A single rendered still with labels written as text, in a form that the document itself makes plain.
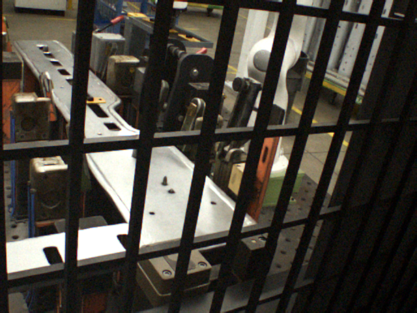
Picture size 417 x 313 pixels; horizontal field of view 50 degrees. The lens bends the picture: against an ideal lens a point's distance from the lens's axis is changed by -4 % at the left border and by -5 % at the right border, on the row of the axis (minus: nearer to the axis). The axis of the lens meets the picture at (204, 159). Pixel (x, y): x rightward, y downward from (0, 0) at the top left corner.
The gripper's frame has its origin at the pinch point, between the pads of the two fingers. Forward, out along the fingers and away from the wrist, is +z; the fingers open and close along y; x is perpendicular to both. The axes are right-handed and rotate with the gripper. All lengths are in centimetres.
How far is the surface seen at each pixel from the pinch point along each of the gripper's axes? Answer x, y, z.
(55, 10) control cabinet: -628, -161, 111
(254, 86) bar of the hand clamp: 70, 22, -2
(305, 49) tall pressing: -257, -359, 71
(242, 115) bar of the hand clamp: 70, 23, 4
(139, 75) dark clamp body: 18.8, 18.8, 12.4
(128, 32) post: -24.5, 2.1, 9.6
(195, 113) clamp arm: 53, 21, 11
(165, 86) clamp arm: 37.7, 21.2, 9.2
